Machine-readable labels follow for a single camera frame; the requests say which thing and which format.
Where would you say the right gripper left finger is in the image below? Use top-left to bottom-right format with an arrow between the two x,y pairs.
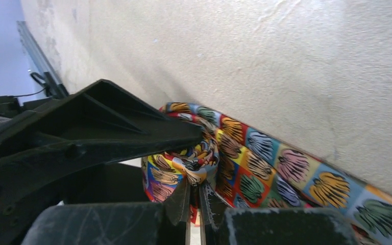
22,181 -> 190,244

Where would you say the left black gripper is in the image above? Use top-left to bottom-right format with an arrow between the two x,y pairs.
0,80 -> 202,244

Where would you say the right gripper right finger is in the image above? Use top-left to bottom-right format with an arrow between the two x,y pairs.
199,182 -> 358,244

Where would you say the colourful patterned tie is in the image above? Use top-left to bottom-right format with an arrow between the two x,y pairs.
141,102 -> 392,244

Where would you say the aluminium frame rail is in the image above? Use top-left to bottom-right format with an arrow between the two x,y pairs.
16,21 -> 69,99

